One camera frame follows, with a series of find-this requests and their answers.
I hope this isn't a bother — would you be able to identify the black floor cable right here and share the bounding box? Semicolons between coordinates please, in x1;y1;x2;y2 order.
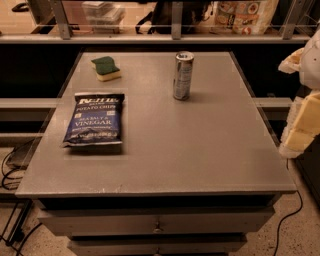
272;159;304;256

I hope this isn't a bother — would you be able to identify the blue potato chips bag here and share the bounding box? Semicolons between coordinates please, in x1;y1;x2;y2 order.
62;92;125;147

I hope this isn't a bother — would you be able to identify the black backpack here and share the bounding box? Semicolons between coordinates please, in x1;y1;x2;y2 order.
135;0;213;34

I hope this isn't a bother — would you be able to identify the grey drawer cabinet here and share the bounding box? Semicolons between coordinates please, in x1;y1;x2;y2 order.
17;52;296;256

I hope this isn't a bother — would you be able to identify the black floor cables left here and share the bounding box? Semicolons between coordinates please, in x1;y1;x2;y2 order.
0;138;44;256

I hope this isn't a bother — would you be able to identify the silver redbull can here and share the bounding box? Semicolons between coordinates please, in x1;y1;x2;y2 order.
173;51;194;101

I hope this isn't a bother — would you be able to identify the clear plastic container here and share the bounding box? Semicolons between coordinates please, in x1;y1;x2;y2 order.
81;1;125;33

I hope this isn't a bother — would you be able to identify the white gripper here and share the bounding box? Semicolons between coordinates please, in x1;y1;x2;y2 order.
278;30;320;158

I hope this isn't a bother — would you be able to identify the grey metal railing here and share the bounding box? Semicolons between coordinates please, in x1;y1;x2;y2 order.
0;0;320;44

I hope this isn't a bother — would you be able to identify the green yellow sponge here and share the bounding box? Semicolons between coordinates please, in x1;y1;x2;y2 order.
91;56;121;82

